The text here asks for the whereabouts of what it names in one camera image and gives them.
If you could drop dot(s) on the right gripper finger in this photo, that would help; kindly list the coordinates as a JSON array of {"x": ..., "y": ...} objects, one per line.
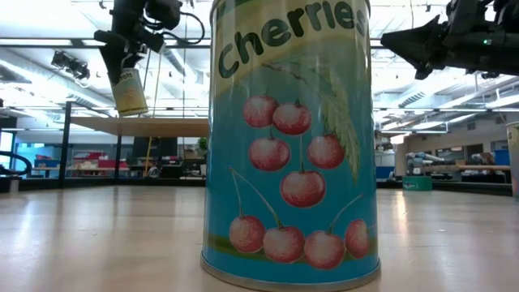
[
  {"x": 423, "y": 72},
  {"x": 417, "y": 40}
]

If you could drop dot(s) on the small grey-blue can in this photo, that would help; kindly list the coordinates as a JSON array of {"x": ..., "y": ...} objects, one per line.
[{"x": 130, "y": 97}]

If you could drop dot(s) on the tall blue cherries can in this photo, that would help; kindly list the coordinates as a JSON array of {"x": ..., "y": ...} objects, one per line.
[{"x": 292, "y": 162}]

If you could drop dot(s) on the wooden shelf with black legs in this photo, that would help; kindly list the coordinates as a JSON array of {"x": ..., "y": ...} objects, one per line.
[{"x": 142, "y": 126}]

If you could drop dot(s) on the small black ceiling device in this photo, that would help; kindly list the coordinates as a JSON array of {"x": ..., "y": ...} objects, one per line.
[{"x": 490, "y": 75}]

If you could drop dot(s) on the red storage box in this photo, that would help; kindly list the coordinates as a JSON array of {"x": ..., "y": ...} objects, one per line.
[{"x": 113, "y": 164}]

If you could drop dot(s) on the potted green plant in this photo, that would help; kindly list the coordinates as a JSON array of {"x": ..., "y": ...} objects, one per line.
[{"x": 202, "y": 144}]

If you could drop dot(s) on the green box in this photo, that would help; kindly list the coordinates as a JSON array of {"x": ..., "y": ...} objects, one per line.
[{"x": 417, "y": 183}]

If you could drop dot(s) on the blue storage bin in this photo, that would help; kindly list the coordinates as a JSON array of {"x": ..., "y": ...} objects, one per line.
[{"x": 502, "y": 158}]

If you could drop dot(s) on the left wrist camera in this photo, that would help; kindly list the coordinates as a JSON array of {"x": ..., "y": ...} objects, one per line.
[{"x": 164, "y": 12}]

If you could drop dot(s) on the black ceiling camera rig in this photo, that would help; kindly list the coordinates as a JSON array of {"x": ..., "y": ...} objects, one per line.
[{"x": 71, "y": 65}]

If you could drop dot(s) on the black metal table frame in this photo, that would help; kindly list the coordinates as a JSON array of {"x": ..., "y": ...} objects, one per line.
[{"x": 121, "y": 182}]

